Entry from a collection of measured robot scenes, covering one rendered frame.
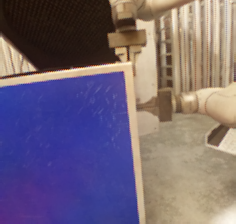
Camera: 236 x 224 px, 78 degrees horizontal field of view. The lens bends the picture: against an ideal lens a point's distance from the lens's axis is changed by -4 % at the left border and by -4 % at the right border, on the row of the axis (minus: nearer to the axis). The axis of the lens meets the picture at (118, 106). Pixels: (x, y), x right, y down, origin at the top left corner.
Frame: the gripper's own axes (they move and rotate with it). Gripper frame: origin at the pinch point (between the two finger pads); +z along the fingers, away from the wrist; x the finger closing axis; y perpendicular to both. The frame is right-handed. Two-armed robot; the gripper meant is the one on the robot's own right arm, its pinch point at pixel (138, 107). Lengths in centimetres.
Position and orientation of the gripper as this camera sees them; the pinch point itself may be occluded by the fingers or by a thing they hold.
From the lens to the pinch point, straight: 64.2
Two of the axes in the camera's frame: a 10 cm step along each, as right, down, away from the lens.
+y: -0.8, 2.7, -9.6
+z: -9.9, 0.9, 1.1
